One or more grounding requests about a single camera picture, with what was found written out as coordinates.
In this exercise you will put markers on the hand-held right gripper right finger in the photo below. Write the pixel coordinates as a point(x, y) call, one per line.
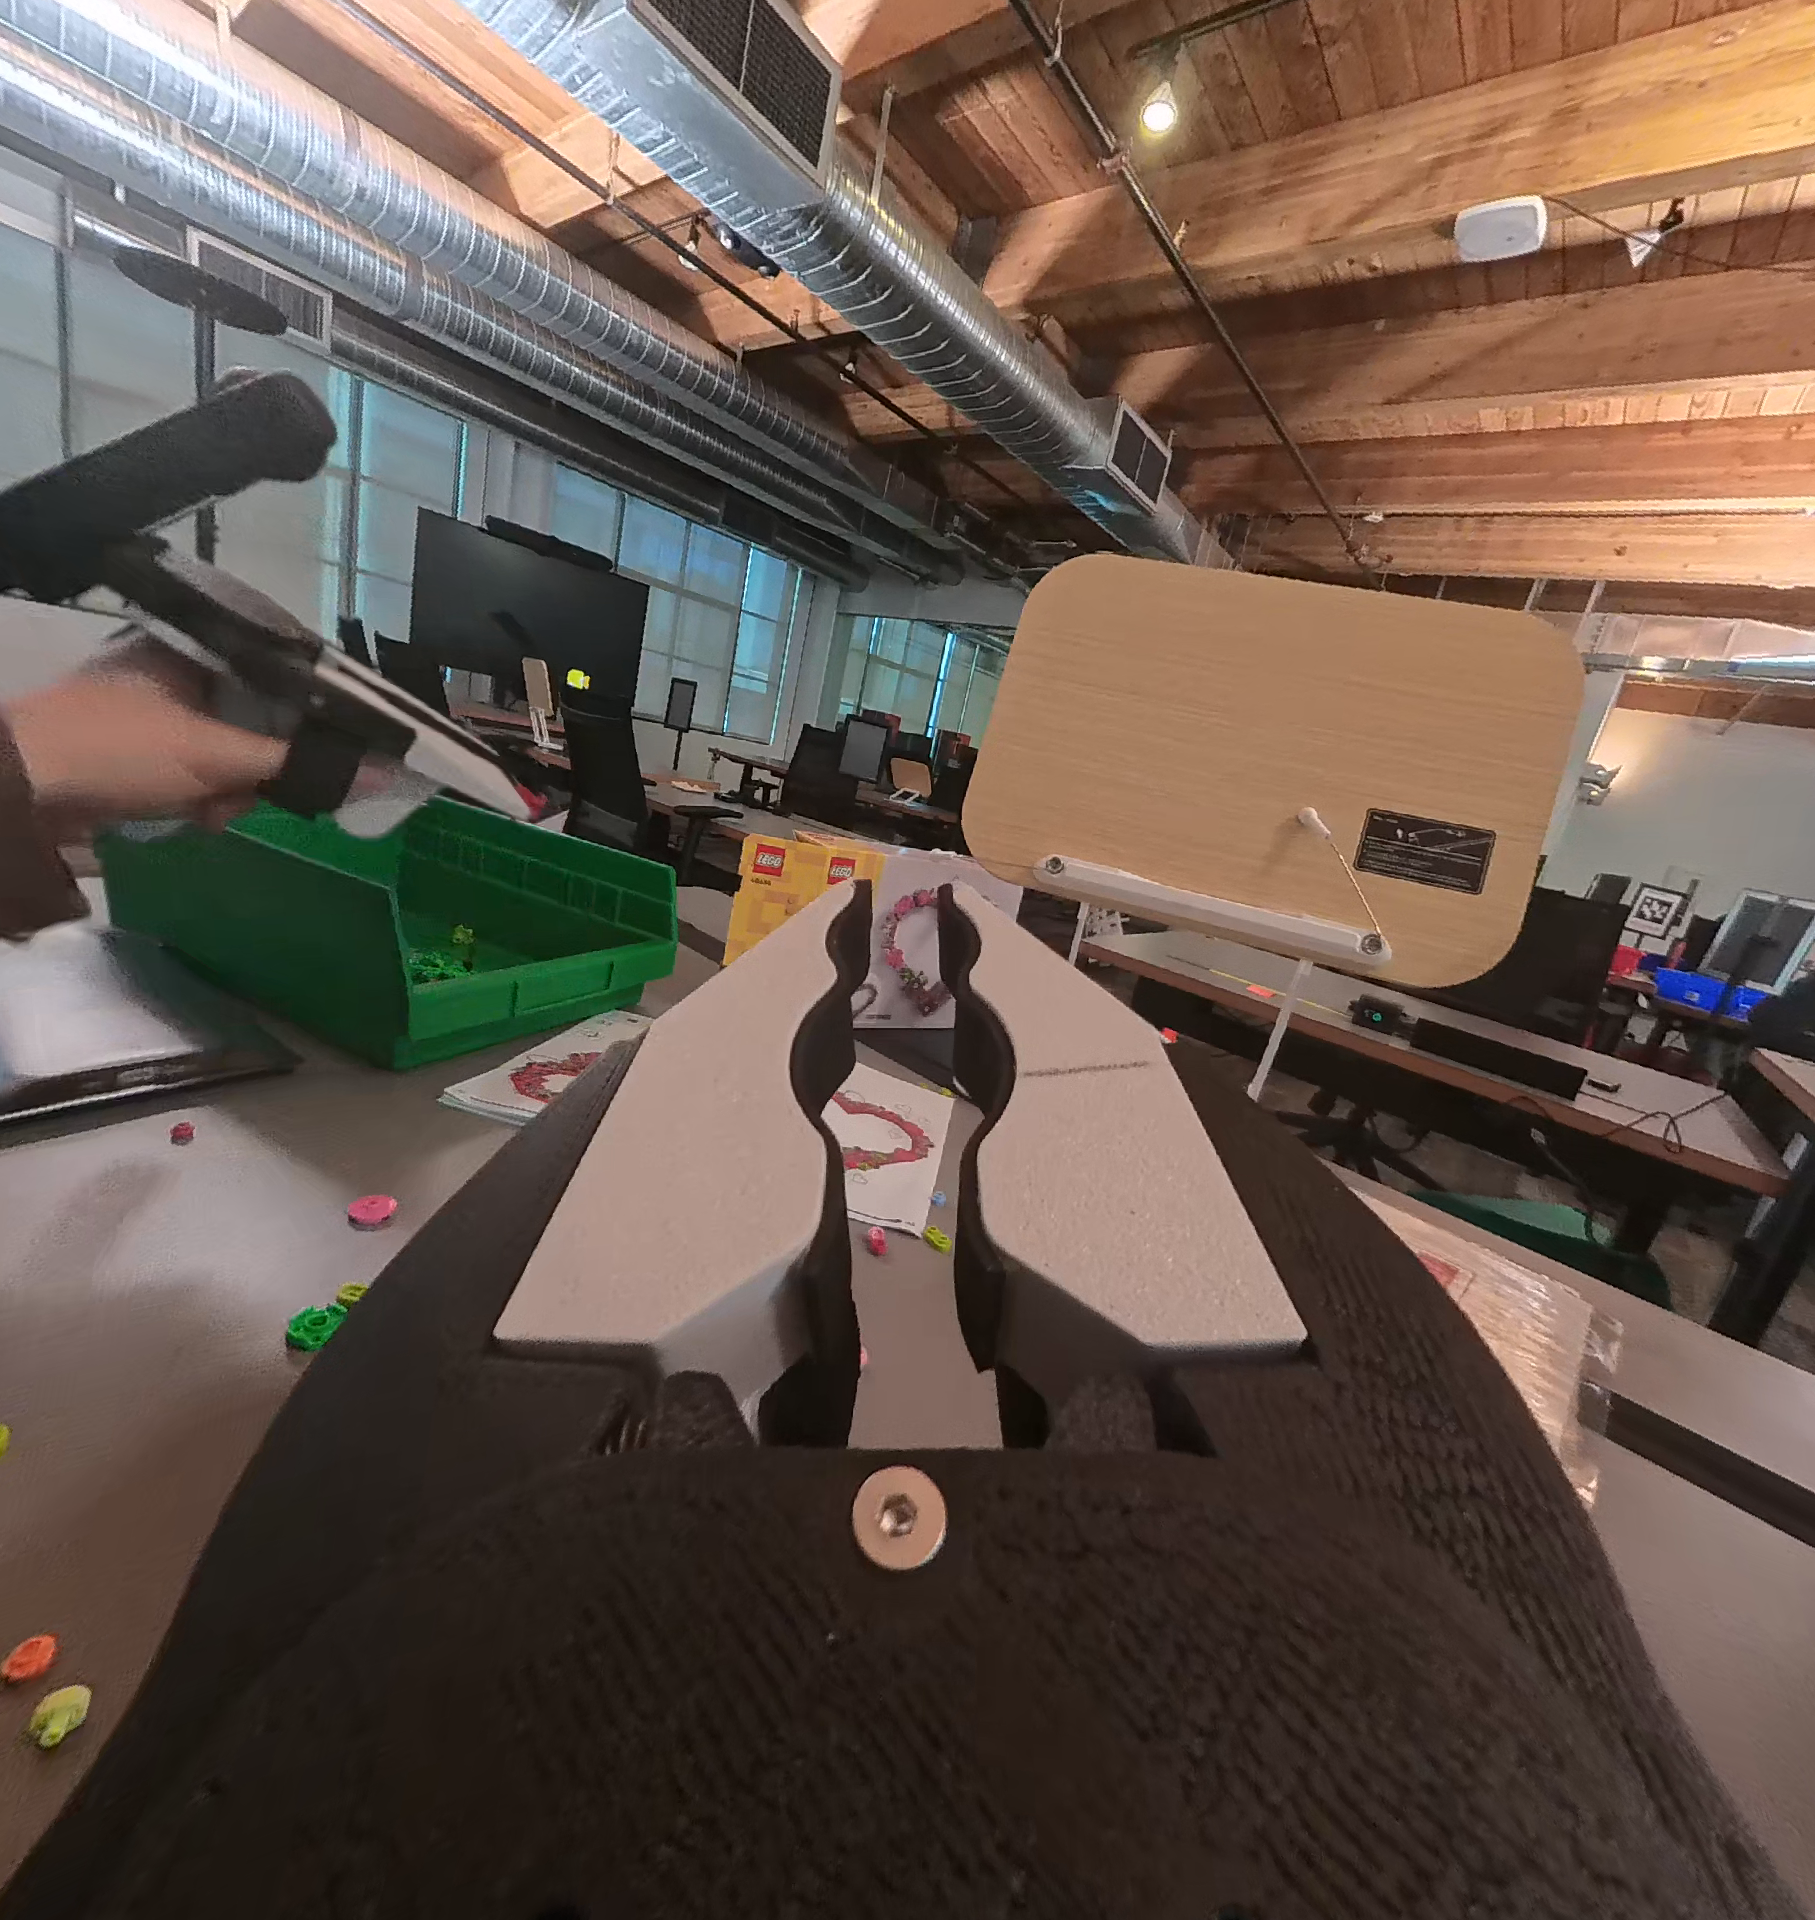
point(1133, 1201)

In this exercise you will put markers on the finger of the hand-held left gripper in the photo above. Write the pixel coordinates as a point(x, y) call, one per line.
point(422, 745)

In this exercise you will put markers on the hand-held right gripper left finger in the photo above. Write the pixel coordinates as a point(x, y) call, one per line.
point(669, 1201)

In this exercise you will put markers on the yellow toy set box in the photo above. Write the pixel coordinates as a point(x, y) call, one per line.
point(780, 897)

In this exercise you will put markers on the person's left hand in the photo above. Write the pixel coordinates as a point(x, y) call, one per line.
point(125, 750)

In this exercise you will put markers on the black office chair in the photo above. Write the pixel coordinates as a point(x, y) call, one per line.
point(605, 772)
point(811, 772)
point(414, 670)

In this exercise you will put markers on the black disc floor lamp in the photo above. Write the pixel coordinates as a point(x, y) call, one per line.
point(206, 292)

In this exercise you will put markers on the open instruction booklet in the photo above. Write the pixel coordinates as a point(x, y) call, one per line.
point(531, 1080)

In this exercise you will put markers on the scattered small loose bricks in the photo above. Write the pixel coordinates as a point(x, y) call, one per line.
point(366, 1208)

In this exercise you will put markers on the green round brick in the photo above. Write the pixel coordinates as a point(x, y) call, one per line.
point(316, 1324)

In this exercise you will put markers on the black long bar device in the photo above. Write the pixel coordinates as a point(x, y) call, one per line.
point(1493, 1050)

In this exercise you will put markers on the clear bag with printed sheet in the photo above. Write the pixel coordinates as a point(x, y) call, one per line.
point(1523, 1320)

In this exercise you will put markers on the beige panel on white stand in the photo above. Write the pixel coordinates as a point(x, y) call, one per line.
point(1265, 750)

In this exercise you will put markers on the blue storage bin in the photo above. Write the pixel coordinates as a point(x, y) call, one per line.
point(1692, 987)

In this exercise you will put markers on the ceiling spot light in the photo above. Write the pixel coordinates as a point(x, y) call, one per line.
point(1160, 109)

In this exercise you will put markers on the white ceiling box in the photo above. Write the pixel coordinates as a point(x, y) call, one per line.
point(1500, 228)

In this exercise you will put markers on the black wall screen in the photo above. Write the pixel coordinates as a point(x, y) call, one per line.
point(523, 605)

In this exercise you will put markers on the silver air duct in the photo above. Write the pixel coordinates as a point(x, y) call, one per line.
point(921, 270)
point(321, 212)

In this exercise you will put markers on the black metal frame post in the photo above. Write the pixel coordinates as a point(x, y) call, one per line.
point(1807, 1186)

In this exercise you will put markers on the thin silver duct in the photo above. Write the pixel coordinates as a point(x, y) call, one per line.
point(1732, 666)

